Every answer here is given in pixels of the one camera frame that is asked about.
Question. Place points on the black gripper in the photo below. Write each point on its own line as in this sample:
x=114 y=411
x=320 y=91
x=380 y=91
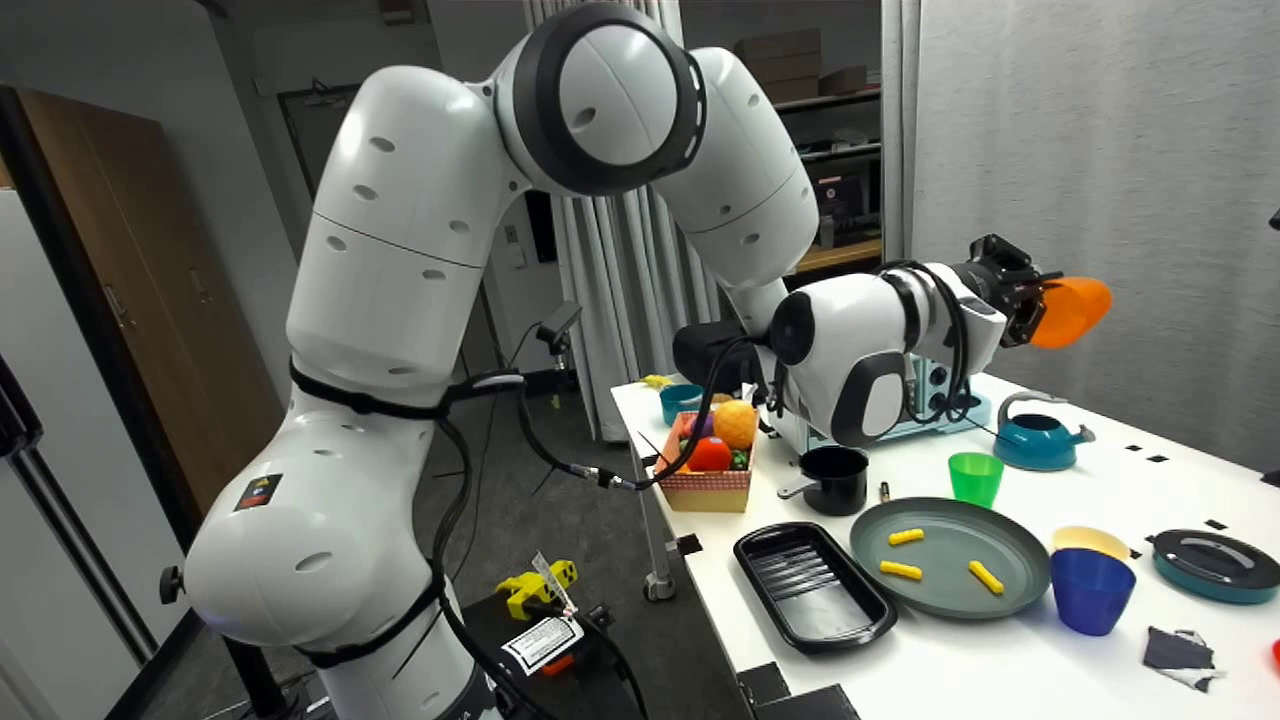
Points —
x=1004 y=286

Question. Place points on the yellow toy fry piece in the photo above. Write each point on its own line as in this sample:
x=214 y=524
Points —
x=902 y=568
x=987 y=577
x=904 y=539

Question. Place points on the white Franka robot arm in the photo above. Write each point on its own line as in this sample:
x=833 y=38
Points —
x=402 y=267

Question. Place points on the green plastic cup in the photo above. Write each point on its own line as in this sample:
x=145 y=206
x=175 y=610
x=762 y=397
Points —
x=977 y=481

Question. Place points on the yellow plastic cup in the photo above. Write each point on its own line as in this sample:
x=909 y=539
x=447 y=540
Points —
x=1085 y=539

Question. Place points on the blue plastic cup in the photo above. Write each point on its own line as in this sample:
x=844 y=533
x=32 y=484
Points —
x=1095 y=591

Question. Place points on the light blue toaster oven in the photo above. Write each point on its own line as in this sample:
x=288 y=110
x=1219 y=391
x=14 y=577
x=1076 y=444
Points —
x=971 y=402

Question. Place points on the teal toy kettle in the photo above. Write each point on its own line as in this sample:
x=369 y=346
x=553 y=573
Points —
x=1038 y=441

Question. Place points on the wooden desk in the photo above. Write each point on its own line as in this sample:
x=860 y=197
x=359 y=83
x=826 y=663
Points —
x=853 y=252

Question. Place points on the dark frying pan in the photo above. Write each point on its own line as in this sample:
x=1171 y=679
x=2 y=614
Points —
x=954 y=523

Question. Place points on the black metal shelf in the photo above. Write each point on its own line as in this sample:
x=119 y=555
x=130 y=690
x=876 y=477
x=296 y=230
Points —
x=844 y=160

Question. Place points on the black toy pot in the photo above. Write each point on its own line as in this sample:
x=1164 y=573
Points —
x=839 y=481

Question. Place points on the teal pan with dark lid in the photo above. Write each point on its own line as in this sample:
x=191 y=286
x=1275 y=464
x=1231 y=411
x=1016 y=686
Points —
x=1215 y=567

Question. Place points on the orange plush pineapple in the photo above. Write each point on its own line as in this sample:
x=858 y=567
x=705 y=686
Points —
x=733 y=426

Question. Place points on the black bag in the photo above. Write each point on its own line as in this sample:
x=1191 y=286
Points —
x=705 y=353

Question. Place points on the cardboard box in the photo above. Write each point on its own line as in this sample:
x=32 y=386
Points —
x=803 y=66

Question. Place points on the black grill tray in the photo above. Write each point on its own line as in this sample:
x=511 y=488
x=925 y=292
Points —
x=810 y=586

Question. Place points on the red plush tomato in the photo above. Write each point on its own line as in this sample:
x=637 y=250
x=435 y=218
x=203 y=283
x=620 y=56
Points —
x=708 y=453

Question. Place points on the teal toy pot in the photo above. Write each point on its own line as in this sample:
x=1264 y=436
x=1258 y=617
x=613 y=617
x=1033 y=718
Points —
x=683 y=397

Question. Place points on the red checkered fruit basket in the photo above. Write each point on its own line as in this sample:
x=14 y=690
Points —
x=705 y=488

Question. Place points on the yellow black tool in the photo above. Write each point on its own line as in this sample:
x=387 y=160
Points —
x=533 y=586

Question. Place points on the black box white label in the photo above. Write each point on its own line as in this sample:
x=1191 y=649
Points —
x=546 y=641

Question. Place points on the brown wooden door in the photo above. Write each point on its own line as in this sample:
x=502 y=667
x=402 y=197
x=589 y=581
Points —
x=132 y=267

